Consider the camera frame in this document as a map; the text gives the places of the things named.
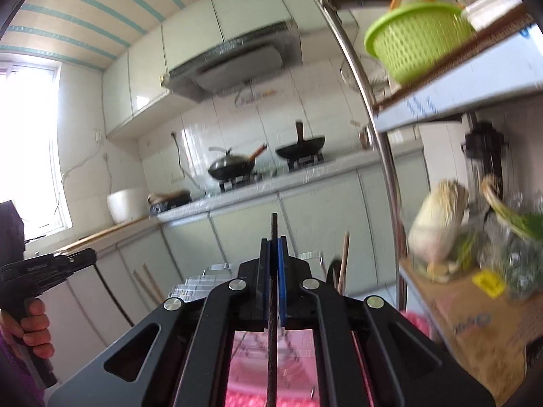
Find white wall cable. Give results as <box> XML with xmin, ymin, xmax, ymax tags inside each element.
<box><xmin>55</xmin><ymin>133</ymin><xmax>111</xmax><ymax>213</ymax></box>

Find grey kitchen countertop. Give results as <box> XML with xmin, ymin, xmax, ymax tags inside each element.
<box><xmin>55</xmin><ymin>146</ymin><xmax>425</xmax><ymax>255</ymax></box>

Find black frying wok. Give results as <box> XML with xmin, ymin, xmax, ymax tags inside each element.
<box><xmin>275</xmin><ymin>121</ymin><xmax>326</xmax><ymax>159</ymax></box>

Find dark electric cooker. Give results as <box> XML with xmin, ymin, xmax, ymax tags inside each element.
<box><xmin>147</xmin><ymin>189</ymin><xmax>192</xmax><ymax>213</ymax></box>

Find wooden chopstick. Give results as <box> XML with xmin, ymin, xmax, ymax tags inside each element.
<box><xmin>337</xmin><ymin>231</ymin><xmax>351</xmax><ymax>295</ymax></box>
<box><xmin>142</xmin><ymin>263</ymin><xmax>167</xmax><ymax>303</ymax></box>
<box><xmin>133</xmin><ymin>269</ymin><xmax>157</xmax><ymax>303</ymax></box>

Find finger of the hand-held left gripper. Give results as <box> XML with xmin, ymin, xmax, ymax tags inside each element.
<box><xmin>53</xmin><ymin>248</ymin><xmax>97</xmax><ymax>273</ymax></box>

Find pale green wall cabinets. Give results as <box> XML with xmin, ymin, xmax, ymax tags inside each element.
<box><xmin>102</xmin><ymin>0</ymin><xmax>353</xmax><ymax>136</ymax></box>

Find window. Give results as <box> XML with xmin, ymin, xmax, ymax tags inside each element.
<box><xmin>0</xmin><ymin>53</ymin><xmax>71</xmax><ymax>238</ymax></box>

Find pink polka-dot blanket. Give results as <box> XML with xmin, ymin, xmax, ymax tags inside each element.
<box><xmin>399</xmin><ymin>309</ymin><xmax>431</xmax><ymax>341</ymax></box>

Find black power cord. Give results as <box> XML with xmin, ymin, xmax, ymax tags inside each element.
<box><xmin>171</xmin><ymin>132</ymin><xmax>200</xmax><ymax>191</ymax></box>

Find gas stove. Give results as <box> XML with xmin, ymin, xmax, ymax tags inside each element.
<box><xmin>216</xmin><ymin>155</ymin><xmax>327</xmax><ymax>191</ymax></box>

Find metal shelf rack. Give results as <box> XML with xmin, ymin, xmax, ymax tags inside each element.
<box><xmin>293</xmin><ymin>0</ymin><xmax>543</xmax><ymax>340</ymax></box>

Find white plastic container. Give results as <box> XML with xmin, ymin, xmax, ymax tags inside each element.
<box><xmin>460</xmin><ymin>0</ymin><xmax>524</xmax><ymax>32</ymax></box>

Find white rice cooker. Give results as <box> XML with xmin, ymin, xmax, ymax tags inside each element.
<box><xmin>106</xmin><ymin>187</ymin><xmax>151</xmax><ymax>225</ymax></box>

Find black wok with lid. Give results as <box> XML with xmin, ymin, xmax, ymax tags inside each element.
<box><xmin>207</xmin><ymin>143</ymin><xmax>269</xmax><ymax>181</ymax></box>

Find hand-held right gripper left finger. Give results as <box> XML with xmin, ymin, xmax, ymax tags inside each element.
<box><xmin>46</xmin><ymin>237</ymin><xmax>272</xmax><ymax>407</ymax></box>

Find person's left hand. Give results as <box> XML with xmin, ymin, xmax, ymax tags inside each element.
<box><xmin>0</xmin><ymin>299</ymin><xmax>48</xmax><ymax>348</ymax></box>

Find cardboard box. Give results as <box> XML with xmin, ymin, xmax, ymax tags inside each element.
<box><xmin>399</xmin><ymin>258</ymin><xmax>543</xmax><ymax>403</ymax></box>

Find napa cabbage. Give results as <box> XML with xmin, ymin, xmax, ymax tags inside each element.
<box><xmin>407</xmin><ymin>179</ymin><xmax>471</xmax><ymax>270</ymax></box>

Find black chopstick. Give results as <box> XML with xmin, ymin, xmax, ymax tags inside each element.
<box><xmin>267</xmin><ymin>213</ymin><xmax>279</xmax><ymax>407</ymax></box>

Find metal wire utensil rack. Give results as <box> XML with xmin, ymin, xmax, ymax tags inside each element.
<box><xmin>167</xmin><ymin>250</ymin><xmax>378</xmax><ymax>407</ymax></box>

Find green plastic basket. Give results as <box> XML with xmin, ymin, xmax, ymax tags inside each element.
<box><xmin>364</xmin><ymin>1</ymin><xmax>476</xmax><ymax>86</ymax></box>

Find metal strainer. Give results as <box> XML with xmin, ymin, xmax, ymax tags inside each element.
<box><xmin>340</xmin><ymin>57</ymin><xmax>389</xmax><ymax>94</ymax></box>

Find pale green base cabinets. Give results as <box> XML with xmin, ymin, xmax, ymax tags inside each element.
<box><xmin>55</xmin><ymin>153</ymin><xmax>429</xmax><ymax>348</ymax></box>

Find black blender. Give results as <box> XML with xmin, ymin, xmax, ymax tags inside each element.
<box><xmin>462</xmin><ymin>122</ymin><xmax>507</xmax><ymax>187</ymax></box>

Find green onions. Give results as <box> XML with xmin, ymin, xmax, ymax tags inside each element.
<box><xmin>481</xmin><ymin>174</ymin><xmax>543</xmax><ymax>238</ymax></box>

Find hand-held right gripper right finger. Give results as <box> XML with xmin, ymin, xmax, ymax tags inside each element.
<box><xmin>276</xmin><ymin>237</ymin><xmax>497</xmax><ymax>407</ymax></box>

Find clear bag of greens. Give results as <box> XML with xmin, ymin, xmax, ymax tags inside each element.
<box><xmin>479</xmin><ymin>195</ymin><xmax>543</xmax><ymax>302</ymax></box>

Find range hood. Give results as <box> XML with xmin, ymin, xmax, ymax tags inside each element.
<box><xmin>163</xmin><ymin>21</ymin><xmax>303</xmax><ymax>103</ymax></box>

